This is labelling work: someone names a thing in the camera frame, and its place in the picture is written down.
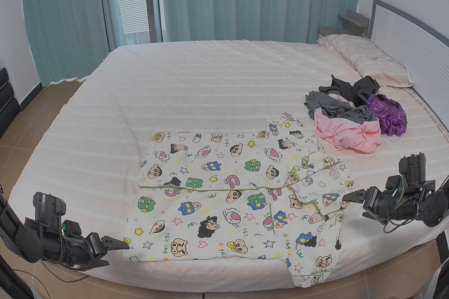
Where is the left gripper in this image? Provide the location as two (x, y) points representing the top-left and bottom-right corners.
(57, 232), (130, 270)

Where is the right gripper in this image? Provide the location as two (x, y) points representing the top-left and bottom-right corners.
(342, 186), (403, 223)

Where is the white printed pyjama top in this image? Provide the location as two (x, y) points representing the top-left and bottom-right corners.
(123, 111), (355, 288)

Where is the pink garment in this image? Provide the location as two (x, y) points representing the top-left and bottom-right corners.
(314, 94), (382, 154)

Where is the grey garment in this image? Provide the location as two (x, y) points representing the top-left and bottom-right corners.
(304, 90), (377, 125)

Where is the purple garment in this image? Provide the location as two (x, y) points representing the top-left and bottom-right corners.
(366, 93), (408, 136)

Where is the black garment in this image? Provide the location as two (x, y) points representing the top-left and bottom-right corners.
(319, 74), (381, 107)

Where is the cream pillow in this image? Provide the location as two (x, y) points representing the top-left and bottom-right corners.
(317, 34), (415, 88)

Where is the grey bedside table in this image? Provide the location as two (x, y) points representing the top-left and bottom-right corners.
(319, 8), (369, 38)

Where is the bed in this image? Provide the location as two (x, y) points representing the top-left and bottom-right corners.
(7, 0), (449, 291)

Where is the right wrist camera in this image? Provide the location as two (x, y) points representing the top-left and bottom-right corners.
(385, 176), (402, 194)

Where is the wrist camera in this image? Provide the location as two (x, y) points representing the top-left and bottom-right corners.
(62, 219), (83, 239)
(385, 176), (402, 194)

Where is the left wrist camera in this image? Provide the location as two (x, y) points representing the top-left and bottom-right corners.
(62, 219), (83, 239)

